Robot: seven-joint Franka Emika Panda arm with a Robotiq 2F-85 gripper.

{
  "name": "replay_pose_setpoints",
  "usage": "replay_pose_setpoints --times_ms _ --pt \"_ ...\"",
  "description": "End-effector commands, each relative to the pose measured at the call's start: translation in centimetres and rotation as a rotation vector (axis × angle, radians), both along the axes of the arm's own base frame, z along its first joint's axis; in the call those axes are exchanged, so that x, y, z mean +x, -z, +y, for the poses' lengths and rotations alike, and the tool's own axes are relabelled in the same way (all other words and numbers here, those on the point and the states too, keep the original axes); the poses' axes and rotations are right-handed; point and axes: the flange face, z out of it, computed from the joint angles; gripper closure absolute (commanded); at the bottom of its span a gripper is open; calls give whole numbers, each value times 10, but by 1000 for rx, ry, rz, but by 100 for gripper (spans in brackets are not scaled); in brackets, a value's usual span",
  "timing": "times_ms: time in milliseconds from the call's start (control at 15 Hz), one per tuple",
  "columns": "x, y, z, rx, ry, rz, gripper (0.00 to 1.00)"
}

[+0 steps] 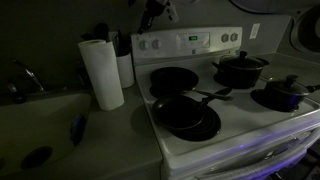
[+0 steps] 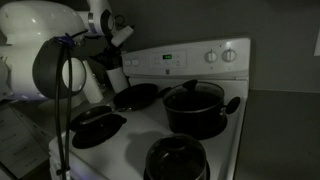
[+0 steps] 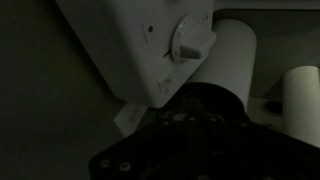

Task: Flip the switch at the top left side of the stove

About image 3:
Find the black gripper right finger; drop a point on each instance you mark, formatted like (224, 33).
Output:
(233, 123)

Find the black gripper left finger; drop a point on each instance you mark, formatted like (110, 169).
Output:
(173, 120)

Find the small white rocker switch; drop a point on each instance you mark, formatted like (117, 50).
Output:
(165, 81)

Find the white stove knob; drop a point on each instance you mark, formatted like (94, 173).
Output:
(191, 41)

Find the white electric stove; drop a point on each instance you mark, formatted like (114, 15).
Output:
(120, 40)

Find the white labelled card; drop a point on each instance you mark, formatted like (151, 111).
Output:
(128, 120)

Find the white paper towel roll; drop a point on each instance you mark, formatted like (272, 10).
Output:
(303, 103)
(230, 53)

